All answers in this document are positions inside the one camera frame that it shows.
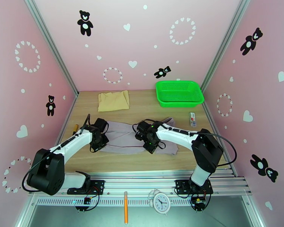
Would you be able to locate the green plastic basket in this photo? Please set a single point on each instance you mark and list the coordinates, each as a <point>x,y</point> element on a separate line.
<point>179,94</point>

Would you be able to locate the tan garment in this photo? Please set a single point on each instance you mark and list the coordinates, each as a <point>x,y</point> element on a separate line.
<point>113,101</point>

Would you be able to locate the small white red packet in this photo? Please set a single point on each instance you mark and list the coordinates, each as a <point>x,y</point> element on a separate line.
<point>192,118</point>

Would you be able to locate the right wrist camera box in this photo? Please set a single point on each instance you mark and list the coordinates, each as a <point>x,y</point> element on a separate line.
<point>142,130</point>

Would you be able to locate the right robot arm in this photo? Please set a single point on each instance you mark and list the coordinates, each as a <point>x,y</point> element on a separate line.
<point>207,150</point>

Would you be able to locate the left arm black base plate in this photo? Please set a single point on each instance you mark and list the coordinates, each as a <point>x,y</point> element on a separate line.
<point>97,186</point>

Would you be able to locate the lilac ribbed garment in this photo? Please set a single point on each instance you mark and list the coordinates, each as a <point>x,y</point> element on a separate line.
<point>123,138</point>

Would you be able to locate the small black circuit board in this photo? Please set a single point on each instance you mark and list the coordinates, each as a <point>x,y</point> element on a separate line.
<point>87,200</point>

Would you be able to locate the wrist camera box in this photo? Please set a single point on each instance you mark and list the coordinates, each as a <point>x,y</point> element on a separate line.
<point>101,124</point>
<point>142,130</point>

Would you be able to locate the circuit board yellow connector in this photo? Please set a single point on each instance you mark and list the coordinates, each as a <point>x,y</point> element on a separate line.
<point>198,203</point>

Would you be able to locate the white twin-bell alarm clock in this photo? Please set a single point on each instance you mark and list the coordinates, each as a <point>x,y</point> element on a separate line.
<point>161,202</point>

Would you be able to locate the orange marker pen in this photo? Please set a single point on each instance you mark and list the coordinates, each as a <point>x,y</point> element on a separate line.
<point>126,209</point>

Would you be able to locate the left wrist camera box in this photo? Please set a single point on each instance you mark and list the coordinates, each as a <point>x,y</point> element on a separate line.
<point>101,124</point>

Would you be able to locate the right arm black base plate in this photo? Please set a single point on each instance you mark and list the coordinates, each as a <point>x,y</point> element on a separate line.
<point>179,186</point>

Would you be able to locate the aluminium corner post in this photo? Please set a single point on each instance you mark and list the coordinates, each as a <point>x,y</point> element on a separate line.
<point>51,42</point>
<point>225,42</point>

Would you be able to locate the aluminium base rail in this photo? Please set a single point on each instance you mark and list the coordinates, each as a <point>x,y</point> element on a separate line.
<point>137,183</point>

